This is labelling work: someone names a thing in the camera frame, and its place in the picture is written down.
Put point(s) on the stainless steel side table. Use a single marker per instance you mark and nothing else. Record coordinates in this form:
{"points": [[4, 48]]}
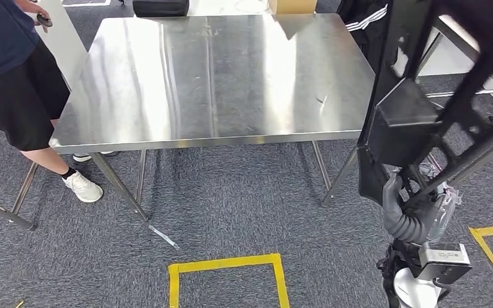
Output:
{"points": [[25, 187]]}

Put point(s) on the black plastic frame part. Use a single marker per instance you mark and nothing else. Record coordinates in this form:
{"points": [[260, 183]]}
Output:
{"points": [[404, 123]]}

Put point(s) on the brown cardboard box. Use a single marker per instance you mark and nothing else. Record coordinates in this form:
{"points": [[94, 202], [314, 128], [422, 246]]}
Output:
{"points": [[293, 6]]}

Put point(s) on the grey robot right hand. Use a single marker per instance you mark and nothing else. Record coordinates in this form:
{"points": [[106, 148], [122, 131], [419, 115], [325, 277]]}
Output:
{"points": [[393, 195]]}

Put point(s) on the clear tape strip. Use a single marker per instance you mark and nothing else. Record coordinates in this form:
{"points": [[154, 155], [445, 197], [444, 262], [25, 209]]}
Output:
{"points": [[163, 236]]}

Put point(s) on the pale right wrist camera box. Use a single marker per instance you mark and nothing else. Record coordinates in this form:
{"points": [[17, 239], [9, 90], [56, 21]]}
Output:
{"points": [[444, 255]]}

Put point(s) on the stainless steel workbench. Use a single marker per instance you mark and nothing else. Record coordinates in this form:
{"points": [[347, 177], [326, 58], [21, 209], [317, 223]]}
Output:
{"points": [[212, 76]]}

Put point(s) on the black round remote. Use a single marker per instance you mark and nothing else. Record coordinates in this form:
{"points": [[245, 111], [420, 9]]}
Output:
{"points": [[44, 20]]}

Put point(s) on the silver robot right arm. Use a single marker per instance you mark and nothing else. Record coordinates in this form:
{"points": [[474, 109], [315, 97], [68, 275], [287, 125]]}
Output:
{"points": [[404, 231]]}

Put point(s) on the person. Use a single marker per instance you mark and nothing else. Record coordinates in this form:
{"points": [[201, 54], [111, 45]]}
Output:
{"points": [[365, 29], [8, 85]]}

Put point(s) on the black zip case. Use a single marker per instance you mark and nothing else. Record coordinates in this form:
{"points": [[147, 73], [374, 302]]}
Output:
{"points": [[161, 7]]}

